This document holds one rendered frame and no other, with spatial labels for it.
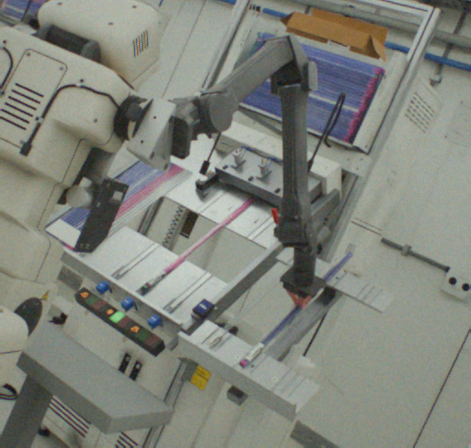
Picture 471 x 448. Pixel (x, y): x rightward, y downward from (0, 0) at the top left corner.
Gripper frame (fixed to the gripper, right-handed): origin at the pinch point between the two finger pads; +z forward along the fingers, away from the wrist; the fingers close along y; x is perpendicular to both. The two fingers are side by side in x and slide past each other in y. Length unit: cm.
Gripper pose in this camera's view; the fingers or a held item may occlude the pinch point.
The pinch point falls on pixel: (301, 304)
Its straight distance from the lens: 191.3
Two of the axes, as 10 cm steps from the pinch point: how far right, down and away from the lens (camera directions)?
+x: -6.1, 4.9, -6.2
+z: 0.0, 7.8, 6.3
